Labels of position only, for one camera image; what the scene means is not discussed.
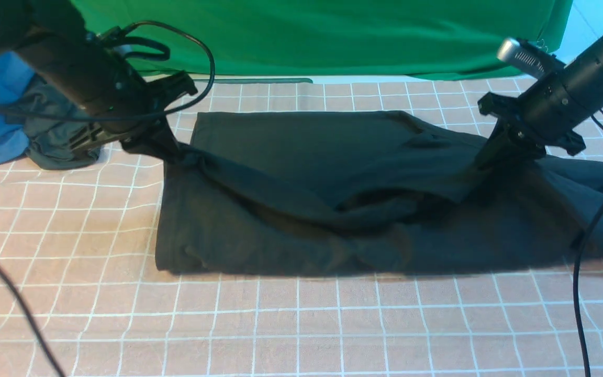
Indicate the dark gray crumpled garment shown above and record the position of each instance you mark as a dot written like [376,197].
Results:
[49,140]

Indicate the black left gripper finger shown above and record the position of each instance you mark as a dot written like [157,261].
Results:
[162,143]

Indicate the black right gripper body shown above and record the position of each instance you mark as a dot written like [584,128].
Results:
[539,120]

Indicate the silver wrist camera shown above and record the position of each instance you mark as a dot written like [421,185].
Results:
[123,51]
[528,58]

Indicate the pink checkered tablecloth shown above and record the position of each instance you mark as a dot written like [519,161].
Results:
[79,244]

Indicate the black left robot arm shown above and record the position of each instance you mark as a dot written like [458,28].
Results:
[93,72]

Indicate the dark gray long-sleeve top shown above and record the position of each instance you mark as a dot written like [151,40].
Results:
[349,193]

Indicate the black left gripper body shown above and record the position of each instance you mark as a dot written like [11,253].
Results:
[127,120]

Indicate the green backdrop cloth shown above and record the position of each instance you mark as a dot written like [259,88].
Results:
[432,40]

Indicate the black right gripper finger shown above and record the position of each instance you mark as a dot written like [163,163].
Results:
[502,147]

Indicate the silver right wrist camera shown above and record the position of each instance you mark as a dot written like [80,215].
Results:
[528,58]

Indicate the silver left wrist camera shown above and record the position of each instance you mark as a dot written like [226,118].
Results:
[123,51]

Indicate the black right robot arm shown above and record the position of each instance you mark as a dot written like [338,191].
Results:
[581,82]

